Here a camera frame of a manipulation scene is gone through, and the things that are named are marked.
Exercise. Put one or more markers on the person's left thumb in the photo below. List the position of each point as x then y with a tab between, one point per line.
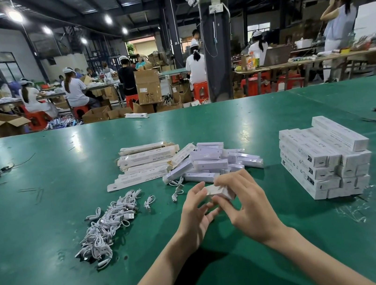
212	214

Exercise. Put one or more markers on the stack of packed white boxes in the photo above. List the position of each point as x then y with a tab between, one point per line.
325	158

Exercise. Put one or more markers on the small white lamp unit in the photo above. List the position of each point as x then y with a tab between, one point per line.
217	191

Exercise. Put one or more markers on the large white board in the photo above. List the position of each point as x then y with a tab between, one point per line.
375	16

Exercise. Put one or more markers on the long white box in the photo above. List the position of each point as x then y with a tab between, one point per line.
136	115

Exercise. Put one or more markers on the dark steel pillar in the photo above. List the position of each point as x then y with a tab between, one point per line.
218	43

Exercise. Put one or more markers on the long wooden work table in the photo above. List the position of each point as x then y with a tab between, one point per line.
317	62

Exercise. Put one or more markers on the low brown cardboard box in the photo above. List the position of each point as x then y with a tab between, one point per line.
95	114

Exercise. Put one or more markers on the orange drink carton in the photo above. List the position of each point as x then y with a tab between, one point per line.
250	62

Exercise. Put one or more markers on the heap of white lamp bars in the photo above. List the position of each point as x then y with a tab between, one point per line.
211	163

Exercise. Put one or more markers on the person's right thumb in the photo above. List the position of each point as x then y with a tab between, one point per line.
226	213

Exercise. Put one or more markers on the tall brown cardboard box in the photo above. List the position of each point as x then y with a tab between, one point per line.
148	86

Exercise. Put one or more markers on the pile of flat white cartons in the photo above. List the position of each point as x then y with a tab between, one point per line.
143	165

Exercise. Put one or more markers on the person's right forearm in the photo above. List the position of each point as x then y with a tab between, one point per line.
320	261

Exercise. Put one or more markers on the heap of blue white tubes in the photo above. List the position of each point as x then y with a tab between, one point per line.
64	122

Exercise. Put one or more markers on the round ceiling lamp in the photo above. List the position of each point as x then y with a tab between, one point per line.
47	30
124	30
108	19
83	40
15	16

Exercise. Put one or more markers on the red plastic stool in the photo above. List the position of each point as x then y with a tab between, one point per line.
252	86
201	91
131	100
38	120
80	111
289	82

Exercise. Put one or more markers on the person's left hand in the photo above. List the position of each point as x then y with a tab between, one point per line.
192	220

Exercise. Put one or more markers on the person's right hand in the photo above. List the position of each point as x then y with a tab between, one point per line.
254	213

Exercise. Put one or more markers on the white socket box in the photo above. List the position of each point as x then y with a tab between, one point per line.
216	8

